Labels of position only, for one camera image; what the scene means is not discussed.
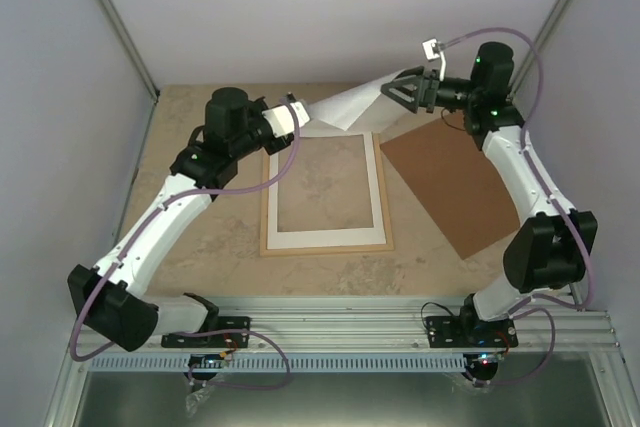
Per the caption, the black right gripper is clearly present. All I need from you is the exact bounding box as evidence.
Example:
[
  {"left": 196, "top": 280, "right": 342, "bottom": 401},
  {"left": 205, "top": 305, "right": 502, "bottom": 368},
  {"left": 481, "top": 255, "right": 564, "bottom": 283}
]
[{"left": 383, "top": 66, "right": 481, "bottom": 114}]

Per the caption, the light wooden picture frame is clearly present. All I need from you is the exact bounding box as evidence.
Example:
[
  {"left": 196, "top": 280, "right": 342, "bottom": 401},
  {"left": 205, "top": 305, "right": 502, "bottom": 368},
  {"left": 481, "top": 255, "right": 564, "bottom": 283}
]
[{"left": 257, "top": 129, "right": 395, "bottom": 259}]

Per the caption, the brown backing board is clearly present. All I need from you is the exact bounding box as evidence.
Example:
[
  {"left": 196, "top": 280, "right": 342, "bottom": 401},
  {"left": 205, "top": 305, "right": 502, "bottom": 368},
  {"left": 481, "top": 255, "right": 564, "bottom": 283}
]
[{"left": 381, "top": 115, "right": 519, "bottom": 259}]

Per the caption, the white photo mat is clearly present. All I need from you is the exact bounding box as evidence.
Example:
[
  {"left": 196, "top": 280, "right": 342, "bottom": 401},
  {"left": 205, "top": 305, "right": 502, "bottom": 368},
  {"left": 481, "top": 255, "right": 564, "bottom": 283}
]
[{"left": 265, "top": 129, "right": 386, "bottom": 251}]

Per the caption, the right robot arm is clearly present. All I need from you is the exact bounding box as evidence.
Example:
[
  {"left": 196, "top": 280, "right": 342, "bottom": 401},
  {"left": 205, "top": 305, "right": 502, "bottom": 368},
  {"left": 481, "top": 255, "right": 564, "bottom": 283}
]
[{"left": 380, "top": 42, "right": 598, "bottom": 346}]

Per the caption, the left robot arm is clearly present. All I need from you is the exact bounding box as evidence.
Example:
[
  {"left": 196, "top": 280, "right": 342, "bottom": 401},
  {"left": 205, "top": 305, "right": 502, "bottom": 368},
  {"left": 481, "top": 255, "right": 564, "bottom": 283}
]
[{"left": 67, "top": 87, "right": 310, "bottom": 362}]

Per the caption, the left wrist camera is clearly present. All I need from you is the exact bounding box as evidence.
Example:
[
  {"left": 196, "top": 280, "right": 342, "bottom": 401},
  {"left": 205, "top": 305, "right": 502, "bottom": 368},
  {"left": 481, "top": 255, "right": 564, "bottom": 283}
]
[{"left": 262, "top": 95, "right": 310, "bottom": 138}]

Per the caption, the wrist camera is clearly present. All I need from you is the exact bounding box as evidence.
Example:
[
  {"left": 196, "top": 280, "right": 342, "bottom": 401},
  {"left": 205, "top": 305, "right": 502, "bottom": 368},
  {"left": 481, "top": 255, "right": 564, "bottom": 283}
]
[
  {"left": 422, "top": 38, "right": 447, "bottom": 82},
  {"left": 262, "top": 95, "right": 310, "bottom": 138}
]

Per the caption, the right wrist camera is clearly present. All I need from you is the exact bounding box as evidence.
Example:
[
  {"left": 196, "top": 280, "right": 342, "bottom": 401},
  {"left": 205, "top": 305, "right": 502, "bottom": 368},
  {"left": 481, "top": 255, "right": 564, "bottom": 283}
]
[{"left": 422, "top": 38, "right": 447, "bottom": 82}]

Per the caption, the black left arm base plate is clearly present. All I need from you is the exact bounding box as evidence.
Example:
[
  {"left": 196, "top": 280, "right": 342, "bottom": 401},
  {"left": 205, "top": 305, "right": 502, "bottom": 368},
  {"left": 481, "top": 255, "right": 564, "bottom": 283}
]
[{"left": 161, "top": 316, "right": 251, "bottom": 350}]

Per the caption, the aluminium mounting rail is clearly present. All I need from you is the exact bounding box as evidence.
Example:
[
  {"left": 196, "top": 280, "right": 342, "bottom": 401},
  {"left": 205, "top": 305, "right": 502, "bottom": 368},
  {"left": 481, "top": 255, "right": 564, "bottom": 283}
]
[{"left": 67, "top": 295, "right": 624, "bottom": 361}]

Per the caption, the left aluminium corner post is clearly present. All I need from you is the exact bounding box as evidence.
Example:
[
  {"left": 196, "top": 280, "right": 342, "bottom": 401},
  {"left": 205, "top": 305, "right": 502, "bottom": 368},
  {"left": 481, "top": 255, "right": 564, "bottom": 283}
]
[{"left": 96, "top": 0, "right": 160, "bottom": 102}]

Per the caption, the aluminium corner post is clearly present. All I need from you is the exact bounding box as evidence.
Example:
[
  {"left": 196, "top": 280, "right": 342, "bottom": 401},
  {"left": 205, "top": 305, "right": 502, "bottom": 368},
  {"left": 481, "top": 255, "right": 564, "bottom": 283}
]
[
  {"left": 96, "top": 0, "right": 160, "bottom": 102},
  {"left": 505, "top": 0, "right": 606, "bottom": 98}
]

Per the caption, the right aluminium corner post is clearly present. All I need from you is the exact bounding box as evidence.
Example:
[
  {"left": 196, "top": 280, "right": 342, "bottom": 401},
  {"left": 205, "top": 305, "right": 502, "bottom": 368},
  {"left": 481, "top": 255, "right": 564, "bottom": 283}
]
[{"left": 505, "top": 0, "right": 606, "bottom": 98}]

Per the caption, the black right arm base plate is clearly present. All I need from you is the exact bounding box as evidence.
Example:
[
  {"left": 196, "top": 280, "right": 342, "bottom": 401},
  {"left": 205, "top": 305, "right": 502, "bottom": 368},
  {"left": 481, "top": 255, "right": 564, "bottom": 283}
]
[{"left": 423, "top": 316, "right": 519, "bottom": 348}]

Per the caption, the slotted grey cable duct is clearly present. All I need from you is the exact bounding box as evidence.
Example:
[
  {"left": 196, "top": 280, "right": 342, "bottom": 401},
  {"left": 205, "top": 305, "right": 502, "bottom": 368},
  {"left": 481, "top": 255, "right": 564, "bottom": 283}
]
[{"left": 88, "top": 353, "right": 466, "bottom": 373}]

